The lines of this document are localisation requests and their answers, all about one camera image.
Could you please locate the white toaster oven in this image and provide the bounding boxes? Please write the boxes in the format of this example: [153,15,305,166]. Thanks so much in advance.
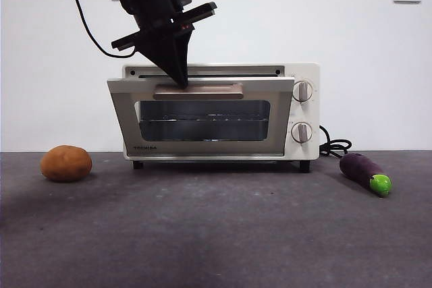
[121,61,321,173]

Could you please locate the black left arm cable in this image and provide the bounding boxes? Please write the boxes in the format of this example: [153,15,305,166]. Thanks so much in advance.
[70,0,138,59]

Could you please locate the beige temperature oven knob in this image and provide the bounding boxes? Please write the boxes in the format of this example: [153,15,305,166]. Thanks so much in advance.
[292,80,313,103]

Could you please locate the black oven power cable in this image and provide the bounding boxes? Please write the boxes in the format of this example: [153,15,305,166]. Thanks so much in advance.
[319,124,352,159]

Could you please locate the beige timer oven knob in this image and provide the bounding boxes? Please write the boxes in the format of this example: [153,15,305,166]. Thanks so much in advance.
[291,121,313,144]

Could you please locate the purple eggplant with green stem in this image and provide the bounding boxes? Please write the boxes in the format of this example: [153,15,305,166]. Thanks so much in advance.
[339,152,393,198]

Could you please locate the brown potato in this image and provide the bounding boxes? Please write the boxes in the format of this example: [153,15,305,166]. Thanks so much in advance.
[40,144,93,183]

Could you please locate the white glass oven door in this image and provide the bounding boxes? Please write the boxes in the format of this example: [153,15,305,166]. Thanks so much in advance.
[107,77,296,160]

